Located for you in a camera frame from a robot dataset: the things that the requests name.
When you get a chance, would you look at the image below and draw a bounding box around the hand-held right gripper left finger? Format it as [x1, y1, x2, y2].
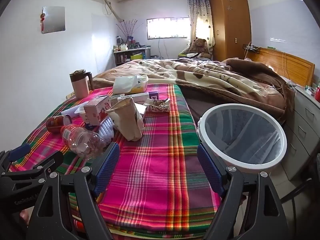
[26, 142, 120, 240]

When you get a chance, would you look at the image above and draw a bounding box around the white bumpy plastic piece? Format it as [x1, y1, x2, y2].
[99, 119, 115, 140]

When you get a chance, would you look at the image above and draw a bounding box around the crushed patterned carton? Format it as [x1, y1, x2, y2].
[144, 98, 172, 113]

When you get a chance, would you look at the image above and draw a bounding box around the wooden headboard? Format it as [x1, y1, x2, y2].
[250, 47, 315, 87]

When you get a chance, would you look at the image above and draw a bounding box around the patterned curtain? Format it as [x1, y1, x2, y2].
[187, 0, 215, 48]

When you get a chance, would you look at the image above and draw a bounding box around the cluttered side shelf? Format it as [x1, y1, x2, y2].
[113, 36, 152, 67]

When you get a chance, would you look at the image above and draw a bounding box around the long white box purple end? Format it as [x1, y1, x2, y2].
[110, 91, 159, 105]

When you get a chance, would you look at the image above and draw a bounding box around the brown teddy bear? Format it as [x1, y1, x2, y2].
[187, 38, 212, 59]

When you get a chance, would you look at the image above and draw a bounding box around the person's left hand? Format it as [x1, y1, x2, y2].
[19, 206, 32, 227]

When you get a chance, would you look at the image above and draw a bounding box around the window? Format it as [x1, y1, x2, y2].
[146, 17, 189, 40]

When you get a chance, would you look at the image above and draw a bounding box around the beige air conditioner pipe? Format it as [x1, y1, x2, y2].
[104, 0, 125, 23]

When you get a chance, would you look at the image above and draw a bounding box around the pink purple carton box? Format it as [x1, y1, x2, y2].
[83, 95, 112, 126]

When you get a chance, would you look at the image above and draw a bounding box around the beige paper bag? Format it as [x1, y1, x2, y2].
[106, 97, 145, 142]

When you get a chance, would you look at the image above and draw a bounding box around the silver wall panel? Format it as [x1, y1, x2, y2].
[41, 6, 66, 34]

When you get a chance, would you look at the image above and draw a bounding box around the wooden wardrobe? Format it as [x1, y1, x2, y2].
[209, 0, 252, 62]

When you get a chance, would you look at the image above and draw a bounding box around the grey drawer nightstand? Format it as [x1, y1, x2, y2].
[281, 85, 320, 180]

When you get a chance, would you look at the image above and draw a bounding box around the pale white plastic wrapper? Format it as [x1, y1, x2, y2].
[61, 106, 85, 118]

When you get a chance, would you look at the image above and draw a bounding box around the red drink can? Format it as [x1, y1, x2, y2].
[46, 114, 73, 133]

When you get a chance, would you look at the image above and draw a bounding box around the red hanging ornament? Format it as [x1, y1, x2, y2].
[40, 7, 47, 33]

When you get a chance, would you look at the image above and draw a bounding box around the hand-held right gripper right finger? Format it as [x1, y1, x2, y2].
[197, 143, 295, 240]

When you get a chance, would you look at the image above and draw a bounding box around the clear plastic bottle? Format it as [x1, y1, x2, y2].
[60, 124, 108, 160]

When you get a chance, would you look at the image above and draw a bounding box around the pink mug with brown lid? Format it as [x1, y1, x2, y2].
[69, 69, 94, 99]

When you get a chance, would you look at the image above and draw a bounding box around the yellow white tissue pack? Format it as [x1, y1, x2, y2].
[112, 74, 149, 95]

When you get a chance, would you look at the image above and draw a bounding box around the black shelf with power strip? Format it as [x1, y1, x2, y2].
[242, 42, 260, 54]

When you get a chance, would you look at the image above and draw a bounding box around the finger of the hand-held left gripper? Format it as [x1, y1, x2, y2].
[0, 151, 64, 183]
[0, 144, 31, 173]

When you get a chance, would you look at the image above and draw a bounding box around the pink green plaid blanket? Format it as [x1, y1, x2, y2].
[9, 84, 223, 238]

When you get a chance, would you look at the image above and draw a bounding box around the white round trash bin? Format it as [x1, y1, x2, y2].
[197, 104, 288, 174]

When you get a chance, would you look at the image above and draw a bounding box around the dried branch bouquet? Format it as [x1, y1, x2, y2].
[116, 19, 144, 38]

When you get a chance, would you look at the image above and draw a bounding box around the brown cream patterned blanket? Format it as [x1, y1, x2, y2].
[94, 57, 297, 127]

